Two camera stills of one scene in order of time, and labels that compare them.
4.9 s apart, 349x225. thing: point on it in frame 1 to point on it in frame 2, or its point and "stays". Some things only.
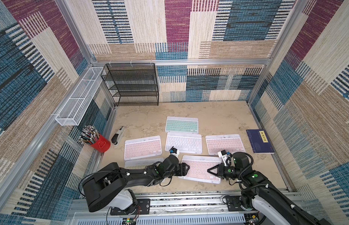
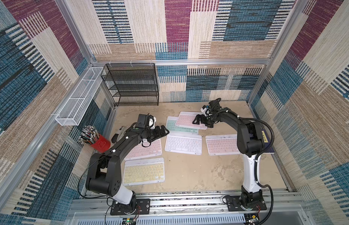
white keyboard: (186, 142) stays
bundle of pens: (89, 135) stays
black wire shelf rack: (132, 84) stays
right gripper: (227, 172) to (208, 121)
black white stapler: (116, 137) stays
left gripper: (182, 170) to (158, 133)
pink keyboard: (199, 166) to (185, 119)
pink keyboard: (142, 147) stays
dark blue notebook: (260, 141) stays
